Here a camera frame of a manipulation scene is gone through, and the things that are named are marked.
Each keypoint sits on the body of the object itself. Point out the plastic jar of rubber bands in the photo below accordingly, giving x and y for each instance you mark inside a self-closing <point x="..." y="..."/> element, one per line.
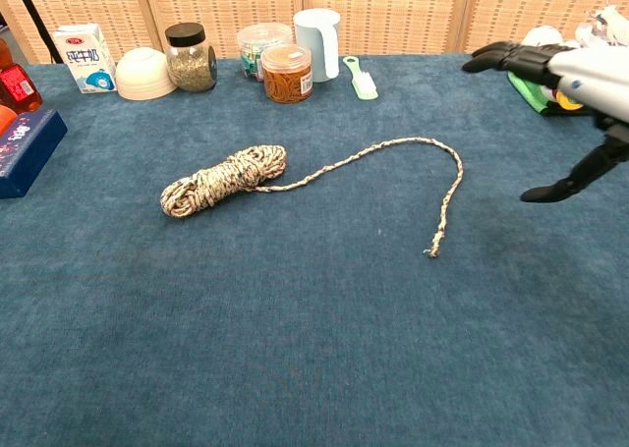
<point x="286" y="78"/>

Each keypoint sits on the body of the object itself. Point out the black tripod stand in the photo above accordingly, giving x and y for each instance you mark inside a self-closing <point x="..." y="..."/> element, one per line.
<point x="34" y="17"/>

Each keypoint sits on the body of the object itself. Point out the blue carpet table cover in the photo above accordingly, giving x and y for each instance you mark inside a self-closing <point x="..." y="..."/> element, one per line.
<point x="295" y="319"/>

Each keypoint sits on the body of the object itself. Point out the green cloth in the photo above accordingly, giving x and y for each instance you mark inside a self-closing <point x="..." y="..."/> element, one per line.
<point x="526" y="91"/>

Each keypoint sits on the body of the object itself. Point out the clear tub of coloured clips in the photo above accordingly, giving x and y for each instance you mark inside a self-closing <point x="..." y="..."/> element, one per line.
<point x="253" y="41"/>

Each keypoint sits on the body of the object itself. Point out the white blue milk carton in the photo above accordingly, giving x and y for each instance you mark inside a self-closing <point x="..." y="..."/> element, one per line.
<point x="86" y="59"/>

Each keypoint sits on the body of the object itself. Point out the glass jar with black lid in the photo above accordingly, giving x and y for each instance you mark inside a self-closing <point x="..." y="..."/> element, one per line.
<point x="190" y="66"/>

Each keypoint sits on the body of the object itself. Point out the dark blue printed box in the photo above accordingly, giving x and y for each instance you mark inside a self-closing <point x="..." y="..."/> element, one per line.
<point x="27" y="147"/>

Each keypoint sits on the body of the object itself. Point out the amber honey bottle red label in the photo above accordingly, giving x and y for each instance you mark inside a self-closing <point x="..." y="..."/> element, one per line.
<point x="17" y="86"/>

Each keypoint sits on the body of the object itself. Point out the white purple snack packet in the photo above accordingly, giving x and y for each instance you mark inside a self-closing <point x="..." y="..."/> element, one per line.
<point x="585" y="33"/>

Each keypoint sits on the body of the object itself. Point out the white bottle with yellow cap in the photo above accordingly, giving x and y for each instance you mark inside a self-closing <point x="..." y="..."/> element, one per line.
<point x="540" y="35"/>

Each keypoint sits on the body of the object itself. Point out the bamboo folding screen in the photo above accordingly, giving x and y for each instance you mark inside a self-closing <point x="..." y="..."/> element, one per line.
<point x="393" y="15"/>

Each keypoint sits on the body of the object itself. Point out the green scrubbing brush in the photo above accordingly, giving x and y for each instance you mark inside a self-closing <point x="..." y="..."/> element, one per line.
<point x="362" y="81"/>

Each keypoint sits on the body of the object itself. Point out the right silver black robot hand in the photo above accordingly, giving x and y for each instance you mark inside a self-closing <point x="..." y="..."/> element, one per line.
<point x="589" y="73"/>

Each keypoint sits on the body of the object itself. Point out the upturned cream bowl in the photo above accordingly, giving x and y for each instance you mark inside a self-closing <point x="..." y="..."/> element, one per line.
<point x="145" y="76"/>

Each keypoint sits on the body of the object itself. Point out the pale blue plastic pitcher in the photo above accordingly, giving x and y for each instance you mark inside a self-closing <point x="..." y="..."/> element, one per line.
<point x="317" y="39"/>

